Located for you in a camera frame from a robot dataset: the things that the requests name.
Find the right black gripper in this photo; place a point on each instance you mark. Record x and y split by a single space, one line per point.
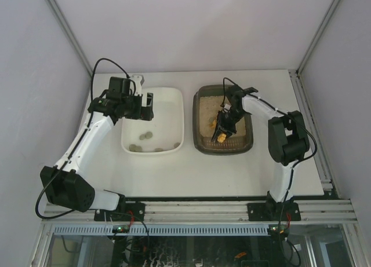
226 127

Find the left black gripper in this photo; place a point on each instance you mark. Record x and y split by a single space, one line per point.
145 106

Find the yellow litter scoop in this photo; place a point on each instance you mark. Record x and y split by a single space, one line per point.
219 134

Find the dark brown litter box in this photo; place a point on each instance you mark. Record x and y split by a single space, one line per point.
206 105

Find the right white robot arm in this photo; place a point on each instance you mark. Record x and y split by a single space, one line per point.
287 136

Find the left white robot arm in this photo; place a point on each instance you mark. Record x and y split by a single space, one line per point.
66 183

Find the white plastic tray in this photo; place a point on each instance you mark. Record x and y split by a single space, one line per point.
167 124

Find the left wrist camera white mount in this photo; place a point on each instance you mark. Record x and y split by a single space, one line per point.
136 82

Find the right aluminium side rail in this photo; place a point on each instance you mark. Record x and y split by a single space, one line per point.
322 164

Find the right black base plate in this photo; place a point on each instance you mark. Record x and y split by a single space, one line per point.
271 211

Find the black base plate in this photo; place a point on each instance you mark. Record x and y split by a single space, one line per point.
271 211
125 212

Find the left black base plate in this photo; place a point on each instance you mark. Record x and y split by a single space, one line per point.
125 212

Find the aluminium front rail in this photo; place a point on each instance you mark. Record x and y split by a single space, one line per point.
234 212

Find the grey slotted cable duct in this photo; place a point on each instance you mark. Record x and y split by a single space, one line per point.
163 230

